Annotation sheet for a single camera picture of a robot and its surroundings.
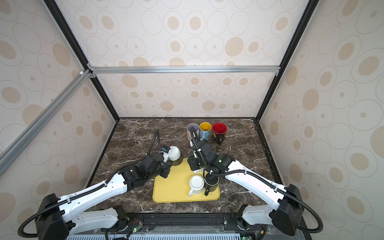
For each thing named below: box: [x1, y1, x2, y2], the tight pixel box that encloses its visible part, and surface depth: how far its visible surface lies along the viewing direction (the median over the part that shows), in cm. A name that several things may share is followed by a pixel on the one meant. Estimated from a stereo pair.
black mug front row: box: [204, 172, 220, 197], surface depth 79 cm
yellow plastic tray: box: [152, 158, 220, 203], surface depth 84 cm
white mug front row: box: [188, 175, 205, 197], surface depth 81 cm
